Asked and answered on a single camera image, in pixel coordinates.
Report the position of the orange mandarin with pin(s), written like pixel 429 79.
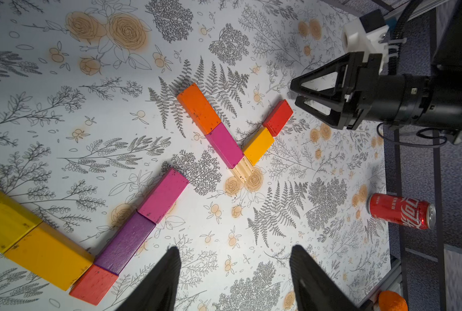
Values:
pixel 391 301

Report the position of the small red wooden cube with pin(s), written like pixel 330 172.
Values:
pixel 93 285

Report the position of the red wooden block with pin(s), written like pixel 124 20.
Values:
pixel 278 118

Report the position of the yellow wooden block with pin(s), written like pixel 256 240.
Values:
pixel 15 222

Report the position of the red soda can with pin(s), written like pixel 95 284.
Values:
pixel 409 212

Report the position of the magenta wooden block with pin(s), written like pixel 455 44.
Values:
pixel 163 196

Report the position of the small natural wooden cube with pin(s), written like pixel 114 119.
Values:
pixel 243 170

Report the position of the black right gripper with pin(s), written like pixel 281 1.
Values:
pixel 386 97

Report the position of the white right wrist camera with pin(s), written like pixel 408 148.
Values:
pixel 367 34

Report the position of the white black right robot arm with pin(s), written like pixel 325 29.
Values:
pixel 445 85

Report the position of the orange wooden block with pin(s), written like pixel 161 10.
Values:
pixel 199 109

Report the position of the yellow-orange wooden block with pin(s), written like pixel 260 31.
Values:
pixel 256 148

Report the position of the purple wooden block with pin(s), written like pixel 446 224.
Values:
pixel 120 250

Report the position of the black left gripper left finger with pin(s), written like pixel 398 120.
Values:
pixel 158 290

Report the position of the orange-yellow wooden block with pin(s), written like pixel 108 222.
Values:
pixel 52 256

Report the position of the pink wooden block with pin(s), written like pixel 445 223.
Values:
pixel 225 145

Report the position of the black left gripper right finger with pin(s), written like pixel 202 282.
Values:
pixel 313 288

